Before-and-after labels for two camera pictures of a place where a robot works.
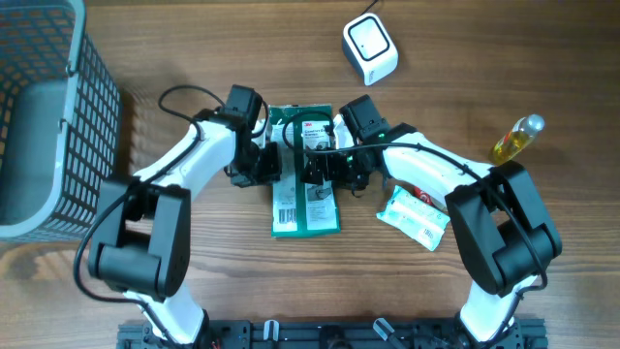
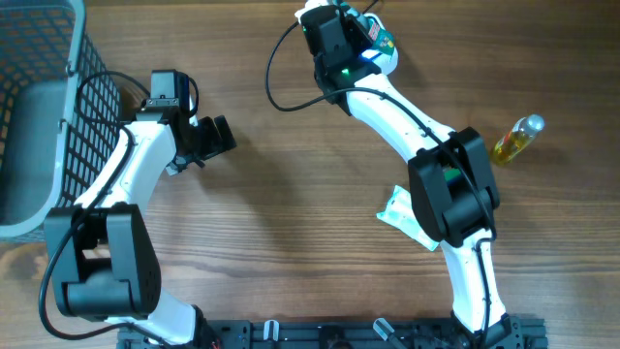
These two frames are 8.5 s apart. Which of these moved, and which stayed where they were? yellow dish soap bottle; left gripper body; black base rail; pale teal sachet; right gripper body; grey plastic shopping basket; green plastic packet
Moved: green plastic packet; right gripper body; left gripper body
Stayed: pale teal sachet; black base rail; grey plastic shopping basket; yellow dish soap bottle
